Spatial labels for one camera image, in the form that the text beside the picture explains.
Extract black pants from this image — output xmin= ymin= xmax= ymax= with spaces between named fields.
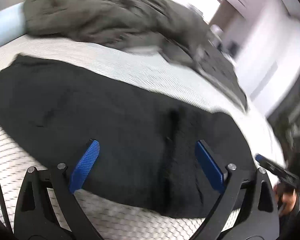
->
xmin=0 ymin=55 xmax=255 ymax=218

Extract person's right hand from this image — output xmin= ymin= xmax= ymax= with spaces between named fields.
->
xmin=273 ymin=184 xmax=297 ymax=217

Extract white honeycomb mattress cover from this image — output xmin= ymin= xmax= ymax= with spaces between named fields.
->
xmin=0 ymin=35 xmax=285 ymax=239

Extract white wardrobe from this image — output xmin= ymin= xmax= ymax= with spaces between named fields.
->
xmin=236 ymin=0 xmax=300 ymax=116

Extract dark green duvet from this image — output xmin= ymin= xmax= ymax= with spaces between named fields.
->
xmin=23 ymin=0 xmax=248 ymax=111

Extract light blue bolster pillow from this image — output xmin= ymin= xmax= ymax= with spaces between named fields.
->
xmin=0 ymin=2 xmax=27 ymax=47

